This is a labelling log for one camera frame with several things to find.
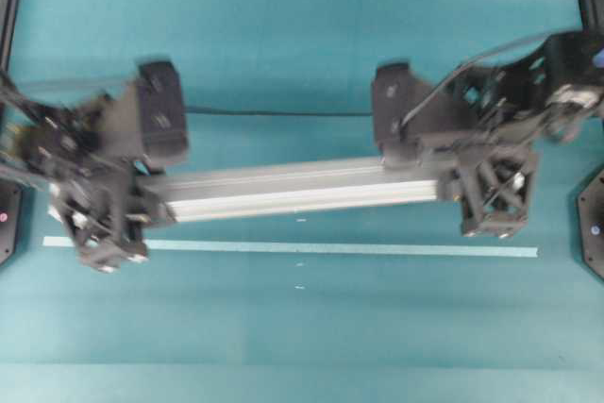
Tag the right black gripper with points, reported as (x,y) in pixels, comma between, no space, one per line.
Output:
(497,179)

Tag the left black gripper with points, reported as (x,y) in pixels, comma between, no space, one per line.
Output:
(97,137)

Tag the long silver aluminium rail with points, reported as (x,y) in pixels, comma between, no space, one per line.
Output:
(293,188)

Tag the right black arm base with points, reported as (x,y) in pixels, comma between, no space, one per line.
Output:
(590,210)

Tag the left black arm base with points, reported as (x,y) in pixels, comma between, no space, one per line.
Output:
(11,203)

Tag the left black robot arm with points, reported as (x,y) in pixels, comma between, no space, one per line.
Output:
(29,152)

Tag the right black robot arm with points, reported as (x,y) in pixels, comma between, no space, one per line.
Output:
(549,92)

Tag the pale tape strip on table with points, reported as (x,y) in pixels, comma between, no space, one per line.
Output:
(517,252)

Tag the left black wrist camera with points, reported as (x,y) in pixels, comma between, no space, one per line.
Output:
(162,114)

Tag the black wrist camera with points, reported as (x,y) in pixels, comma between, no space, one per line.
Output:
(393,96)
(162,114)

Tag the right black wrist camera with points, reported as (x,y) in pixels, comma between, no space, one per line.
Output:
(393,96)

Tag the left black frame post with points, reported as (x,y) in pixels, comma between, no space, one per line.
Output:
(8,15)

